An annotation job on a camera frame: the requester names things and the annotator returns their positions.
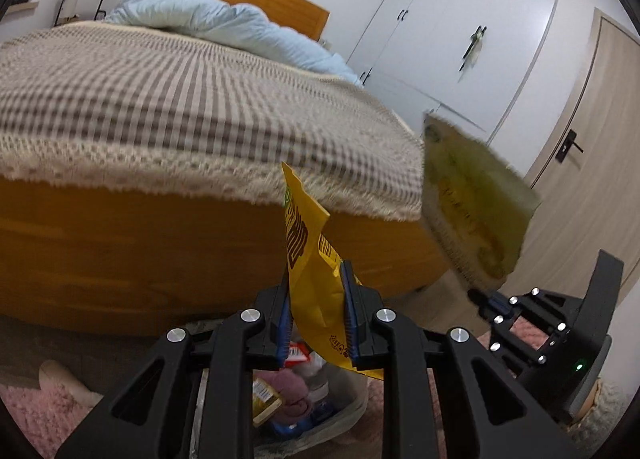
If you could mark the wooden door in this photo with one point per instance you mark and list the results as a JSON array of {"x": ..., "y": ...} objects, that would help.
[{"x": 590, "y": 164}]

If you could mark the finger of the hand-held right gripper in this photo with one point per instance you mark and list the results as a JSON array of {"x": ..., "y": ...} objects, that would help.
[
  {"x": 502, "y": 336},
  {"x": 500, "y": 301}
]

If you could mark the brown checkered blanket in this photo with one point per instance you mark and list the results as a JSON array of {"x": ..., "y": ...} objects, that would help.
[{"x": 150, "y": 104}]

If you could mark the dark blue cardboard box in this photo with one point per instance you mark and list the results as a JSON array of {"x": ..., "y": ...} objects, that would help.
[{"x": 292, "y": 430}]

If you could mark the wooden bed frame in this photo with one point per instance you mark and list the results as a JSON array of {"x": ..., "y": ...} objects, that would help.
[{"x": 150, "y": 249}]

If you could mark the pale green hanging bag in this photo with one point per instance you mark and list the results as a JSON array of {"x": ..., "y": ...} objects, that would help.
[{"x": 475, "y": 49}]

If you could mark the golden snack packet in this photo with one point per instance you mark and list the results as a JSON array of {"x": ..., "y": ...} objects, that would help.
[{"x": 475, "y": 199}]

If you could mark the wall socket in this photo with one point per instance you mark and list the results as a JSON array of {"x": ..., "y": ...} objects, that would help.
[{"x": 327, "y": 42}]

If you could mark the floral print waste bin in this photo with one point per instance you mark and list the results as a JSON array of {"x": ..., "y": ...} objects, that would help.
[{"x": 350, "y": 404}]

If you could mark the white shoe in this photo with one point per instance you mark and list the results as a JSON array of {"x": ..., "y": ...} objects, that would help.
[{"x": 60, "y": 379}]

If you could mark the orange white snack bag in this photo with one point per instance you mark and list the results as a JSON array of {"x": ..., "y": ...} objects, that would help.
[{"x": 299, "y": 353}]

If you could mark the purple fleece cloth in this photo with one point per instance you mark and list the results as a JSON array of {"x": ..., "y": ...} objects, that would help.
[{"x": 290, "y": 389}]

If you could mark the yellow snack packet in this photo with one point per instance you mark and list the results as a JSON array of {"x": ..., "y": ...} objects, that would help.
[{"x": 310, "y": 264}]

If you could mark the person's right forearm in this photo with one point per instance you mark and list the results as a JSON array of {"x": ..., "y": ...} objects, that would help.
[{"x": 614, "y": 406}]

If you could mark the light blue duvet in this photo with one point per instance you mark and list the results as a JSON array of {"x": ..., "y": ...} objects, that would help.
[{"x": 225, "y": 24}]

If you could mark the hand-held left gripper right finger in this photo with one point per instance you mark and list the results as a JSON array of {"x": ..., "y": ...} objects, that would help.
[{"x": 350, "y": 319}]

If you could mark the wooden window sill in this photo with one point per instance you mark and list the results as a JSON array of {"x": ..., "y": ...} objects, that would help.
[{"x": 20, "y": 8}]

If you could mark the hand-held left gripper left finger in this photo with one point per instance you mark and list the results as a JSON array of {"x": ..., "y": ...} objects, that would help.
[{"x": 284, "y": 334}]

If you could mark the small yellow packet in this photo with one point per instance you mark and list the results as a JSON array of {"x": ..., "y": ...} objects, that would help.
[{"x": 264, "y": 396}]

